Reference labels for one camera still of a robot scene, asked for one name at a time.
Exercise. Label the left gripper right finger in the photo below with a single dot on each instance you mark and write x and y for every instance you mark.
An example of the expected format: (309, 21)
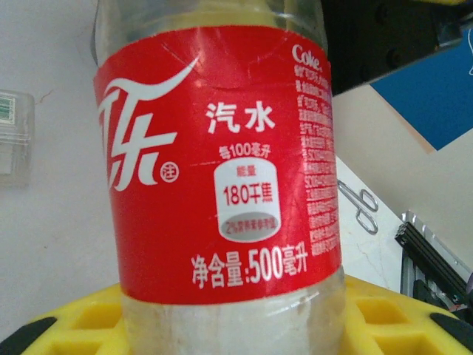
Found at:
(399, 325)

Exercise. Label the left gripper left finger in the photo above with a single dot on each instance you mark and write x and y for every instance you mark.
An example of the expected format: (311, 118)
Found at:
(74, 325)

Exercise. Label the clear Coca-Cola bottle red label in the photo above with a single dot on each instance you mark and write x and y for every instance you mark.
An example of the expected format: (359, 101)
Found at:
(221, 148)

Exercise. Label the black aluminium extrusion piece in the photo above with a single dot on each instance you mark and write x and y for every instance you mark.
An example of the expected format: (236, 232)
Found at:
(428, 255)

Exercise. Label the metal scissors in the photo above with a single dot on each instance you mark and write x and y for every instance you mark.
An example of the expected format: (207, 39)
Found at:
(360, 214)

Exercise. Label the clear bottle green white label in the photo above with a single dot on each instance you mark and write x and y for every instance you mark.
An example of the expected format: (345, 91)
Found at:
(16, 155)

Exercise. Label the silver aluminium side rail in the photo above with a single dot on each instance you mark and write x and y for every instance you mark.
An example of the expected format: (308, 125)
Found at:
(439, 236)

